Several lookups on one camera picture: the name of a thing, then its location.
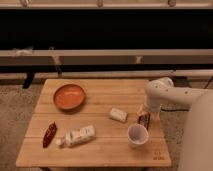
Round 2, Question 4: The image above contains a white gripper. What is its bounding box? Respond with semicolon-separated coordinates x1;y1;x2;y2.
137;97;162;121

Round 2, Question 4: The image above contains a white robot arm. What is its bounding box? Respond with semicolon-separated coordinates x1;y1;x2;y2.
138;77;213;171

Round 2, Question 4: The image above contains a white sponge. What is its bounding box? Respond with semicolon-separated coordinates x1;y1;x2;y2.
109;108;128;123

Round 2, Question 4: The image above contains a white cup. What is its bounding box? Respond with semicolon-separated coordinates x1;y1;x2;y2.
127;124;149;148

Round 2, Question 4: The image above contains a wooden table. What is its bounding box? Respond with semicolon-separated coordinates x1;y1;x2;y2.
16;79;171;168

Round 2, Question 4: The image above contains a white plastic bottle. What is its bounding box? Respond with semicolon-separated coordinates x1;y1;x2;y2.
56;125;96;147

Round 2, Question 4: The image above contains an orange bowl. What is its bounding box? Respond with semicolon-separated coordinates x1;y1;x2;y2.
53;84;86;110

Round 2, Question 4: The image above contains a dried red chili pepper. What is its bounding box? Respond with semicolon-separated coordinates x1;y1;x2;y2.
43;122;57;148

